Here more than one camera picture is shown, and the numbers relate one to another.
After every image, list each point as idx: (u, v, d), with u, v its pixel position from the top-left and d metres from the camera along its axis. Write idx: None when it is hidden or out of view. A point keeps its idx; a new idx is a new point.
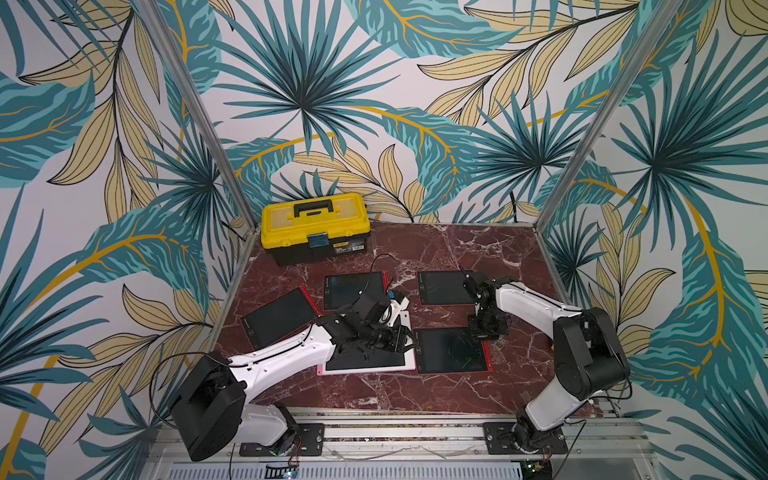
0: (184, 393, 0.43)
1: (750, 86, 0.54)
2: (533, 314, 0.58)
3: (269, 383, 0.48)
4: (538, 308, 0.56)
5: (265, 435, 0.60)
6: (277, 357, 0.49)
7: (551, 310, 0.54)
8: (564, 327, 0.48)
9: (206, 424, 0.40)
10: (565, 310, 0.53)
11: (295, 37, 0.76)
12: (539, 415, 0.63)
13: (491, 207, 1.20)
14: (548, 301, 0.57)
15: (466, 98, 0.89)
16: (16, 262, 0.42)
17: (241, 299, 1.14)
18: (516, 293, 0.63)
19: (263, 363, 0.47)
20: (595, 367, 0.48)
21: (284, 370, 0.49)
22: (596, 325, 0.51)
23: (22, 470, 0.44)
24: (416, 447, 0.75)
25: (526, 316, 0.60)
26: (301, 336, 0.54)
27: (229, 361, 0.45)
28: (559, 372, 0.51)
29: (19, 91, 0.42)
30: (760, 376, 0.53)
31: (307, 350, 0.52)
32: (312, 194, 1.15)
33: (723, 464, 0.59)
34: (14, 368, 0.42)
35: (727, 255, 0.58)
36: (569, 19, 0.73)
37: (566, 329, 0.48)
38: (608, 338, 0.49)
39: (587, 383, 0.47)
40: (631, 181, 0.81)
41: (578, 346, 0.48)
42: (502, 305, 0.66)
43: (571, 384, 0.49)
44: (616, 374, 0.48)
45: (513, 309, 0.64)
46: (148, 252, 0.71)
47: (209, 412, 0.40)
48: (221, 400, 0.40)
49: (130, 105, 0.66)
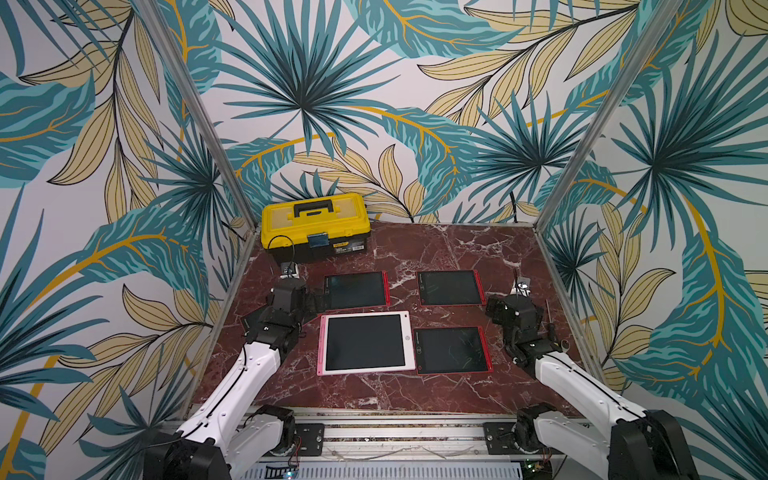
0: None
1: (750, 86, 0.54)
2: (585, 407, 0.50)
3: (233, 422, 0.46)
4: (589, 400, 0.49)
5: (265, 444, 0.60)
6: (231, 392, 0.47)
7: (606, 407, 0.47)
8: (626, 436, 0.42)
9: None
10: (623, 410, 0.46)
11: (295, 37, 0.76)
12: (547, 434, 0.62)
13: (491, 207, 1.20)
14: (603, 394, 0.49)
15: (466, 99, 0.89)
16: (16, 263, 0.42)
17: (241, 299, 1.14)
18: (563, 375, 0.55)
19: (218, 410, 0.44)
20: None
21: (244, 400, 0.48)
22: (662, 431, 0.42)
23: (22, 470, 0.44)
24: (416, 447, 0.75)
25: (575, 406, 0.52)
26: (239, 364, 0.51)
27: (182, 433, 0.41)
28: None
29: (19, 91, 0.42)
30: (759, 376, 0.53)
31: (253, 370, 0.51)
32: (312, 194, 1.15)
33: (722, 464, 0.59)
34: (13, 368, 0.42)
35: (727, 255, 0.58)
36: (569, 19, 0.73)
37: (626, 437, 0.42)
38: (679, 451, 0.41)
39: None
40: (630, 181, 0.81)
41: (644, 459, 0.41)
42: (544, 380, 0.59)
43: None
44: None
45: (561, 390, 0.55)
46: (148, 252, 0.71)
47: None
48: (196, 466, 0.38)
49: (130, 106, 0.66)
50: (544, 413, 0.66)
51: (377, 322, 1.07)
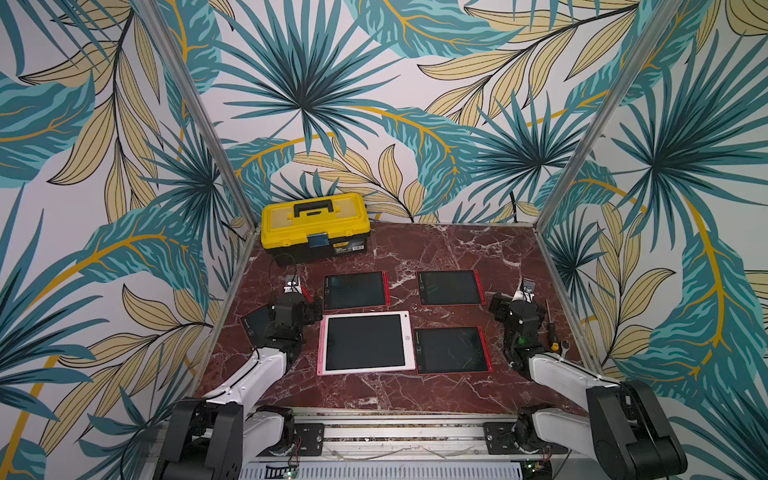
0: (169, 457, 0.40)
1: (749, 86, 0.54)
2: (567, 385, 0.54)
3: (249, 399, 0.50)
4: (572, 380, 0.53)
5: (269, 436, 0.61)
6: (247, 375, 0.52)
7: (585, 380, 0.51)
8: (598, 396, 0.45)
9: (218, 456, 0.40)
10: (601, 381, 0.50)
11: (295, 37, 0.76)
12: (545, 426, 0.62)
13: (491, 207, 1.20)
14: (583, 372, 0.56)
15: (466, 98, 0.89)
16: (15, 263, 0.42)
17: (241, 299, 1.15)
18: (548, 363, 0.61)
19: (239, 385, 0.49)
20: (638, 449, 0.42)
21: (257, 386, 0.53)
22: (639, 400, 0.45)
23: (22, 470, 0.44)
24: (416, 447, 0.75)
25: (559, 389, 0.57)
26: (255, 356, 0.58)
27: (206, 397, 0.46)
28: (600, 450, 0.45)
29: (18, 91, 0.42)
30: (759, 376, 0.53)
31: (266, 364, 0.56)
32: (312, 194, 1.15)
33: (722, 465, 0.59)
34: (14, 368, 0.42)
35: (727, 255, 0.58)
36: (569, 19, 0.73)
37: (599, 398, 0.45)
38: (654, 416, 0.44)
39: (631, 468, 0.41)
40: (630, 181, 0.81)
41: (616, 421, 0.43)
42: (536, 376, 0.63)
43: (613, 465, 0.42)
44: (672, 463, 0.41)
45: (550, 382, 0.59)
46: (148, 252, 0.71)
47: (213, 444, 0.41)
48: (221, 423, 0.41)
49: (130, 105, 0.66)
50: (541, 410, 0.67)
51: (377, 322, 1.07)
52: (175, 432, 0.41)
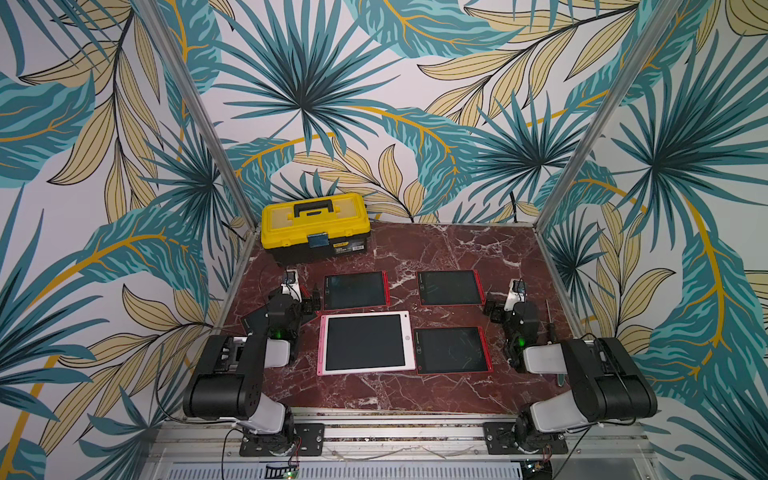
0: (203, 371, 0.46)
1: (750, 86, 0.54)
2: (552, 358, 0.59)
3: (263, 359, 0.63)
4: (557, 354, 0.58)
5: (270, 422, 0.61)
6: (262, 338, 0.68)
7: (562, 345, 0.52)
8: (571, 344, 0.51)
9: (247, 367, 0.47)
10: None
11: (295, 37, 0.76)
12: (542, 416, 0.63)
13: (491, 207, 1.20)
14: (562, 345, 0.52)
15: (466, 98, 0.89)
16: (16, 262, 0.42)
17: (241, 299, 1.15)
18: (538, 348, 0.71)
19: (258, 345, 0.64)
20: (608, 387, 0.46)
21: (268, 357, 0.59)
22: (612, 353, 0.50)
23: (22, 470, 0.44)
24: (416, 448, 0.75)
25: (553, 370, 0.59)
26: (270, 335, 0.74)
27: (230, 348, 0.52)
28: (577, 397, 0.49)
29: (18, 91, 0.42)
30: (759, 376, 0.53)
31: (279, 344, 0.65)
32: (312, 194, 1.15)
33: (722, 464, 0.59)
34: (14, 368, 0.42)
35: (727, 255, 0.58)
36: (569, 19, 0.73)
37: (572, 345, 0.51)
38: (625, 365, 0.48)
39: (602, 403, 0.44)
40: (630, 181, 0.81)
41: (587, 363, 0.49)
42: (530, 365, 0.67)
43: (587, 407, 0.46)
44: (643, 401, 0.45)
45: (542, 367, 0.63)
46: (148, 252, 0.71)
47: (244, 359, 0.48)
48: (251, 344, 0.49)
49: (130, 105, 0.66)
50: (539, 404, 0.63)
51: (377, 323, 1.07)
52: (210, 357, 0.48)
